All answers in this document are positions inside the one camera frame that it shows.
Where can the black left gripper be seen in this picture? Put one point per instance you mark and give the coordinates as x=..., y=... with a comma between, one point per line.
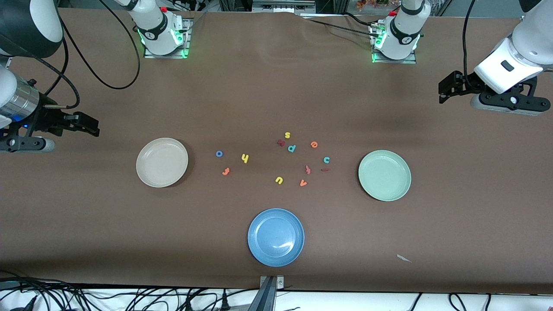
x=468, y=81

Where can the beige round plate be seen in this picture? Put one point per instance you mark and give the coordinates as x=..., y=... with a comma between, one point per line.
x=162, y=162

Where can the grey metal box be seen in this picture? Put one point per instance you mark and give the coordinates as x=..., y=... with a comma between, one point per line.
x=283, y=5

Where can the green round plate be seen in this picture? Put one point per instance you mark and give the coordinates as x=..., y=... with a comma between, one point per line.
x=384, y=175

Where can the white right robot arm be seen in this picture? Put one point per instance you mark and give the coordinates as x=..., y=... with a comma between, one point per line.
x=157, y=26

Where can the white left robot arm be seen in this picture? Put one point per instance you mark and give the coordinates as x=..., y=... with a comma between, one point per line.
x=404, y=34

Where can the blue round plate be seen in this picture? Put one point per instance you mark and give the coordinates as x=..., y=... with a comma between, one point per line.
x=276, y=237

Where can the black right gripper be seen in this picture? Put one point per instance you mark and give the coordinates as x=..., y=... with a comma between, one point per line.
x=46, y=120

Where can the small white paper scrap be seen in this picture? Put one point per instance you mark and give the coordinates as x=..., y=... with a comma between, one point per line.
x=404, y=258

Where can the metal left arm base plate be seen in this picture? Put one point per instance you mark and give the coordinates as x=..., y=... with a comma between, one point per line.
x=406, y=61

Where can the brown table mat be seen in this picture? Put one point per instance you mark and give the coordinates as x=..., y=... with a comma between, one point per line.
x=276, y=86

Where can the grey metal mount bracket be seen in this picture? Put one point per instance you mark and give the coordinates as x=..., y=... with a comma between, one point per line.
x=268, y=293

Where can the yellow foam letter h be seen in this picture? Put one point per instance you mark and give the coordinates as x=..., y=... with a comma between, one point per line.
x=246, y=159

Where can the orange flower decoration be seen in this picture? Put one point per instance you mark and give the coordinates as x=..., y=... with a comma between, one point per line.
x=371, y=3

